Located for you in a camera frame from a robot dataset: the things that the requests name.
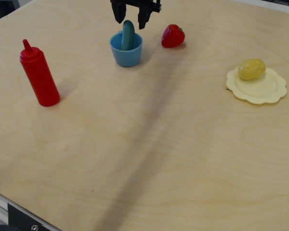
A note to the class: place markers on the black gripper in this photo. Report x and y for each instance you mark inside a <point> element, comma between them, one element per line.
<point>146,7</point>

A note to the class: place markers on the green toy cucumber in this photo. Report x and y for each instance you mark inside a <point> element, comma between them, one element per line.
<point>128,34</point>

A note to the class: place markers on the blue plastic cup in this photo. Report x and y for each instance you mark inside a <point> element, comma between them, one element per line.
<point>126,58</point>

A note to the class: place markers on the red toy strawberry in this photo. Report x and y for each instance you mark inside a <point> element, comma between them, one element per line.
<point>172,36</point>

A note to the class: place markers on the red ketchup squeeze bottle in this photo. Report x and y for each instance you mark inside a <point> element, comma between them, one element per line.
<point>38,73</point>

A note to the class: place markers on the yellow toy potato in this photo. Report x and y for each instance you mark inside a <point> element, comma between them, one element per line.
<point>251,69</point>

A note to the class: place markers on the cream scalloped plastic plate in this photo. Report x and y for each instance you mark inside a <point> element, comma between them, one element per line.
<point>268,88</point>

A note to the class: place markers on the black metal corner bracket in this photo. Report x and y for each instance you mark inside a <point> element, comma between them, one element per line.
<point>26,220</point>

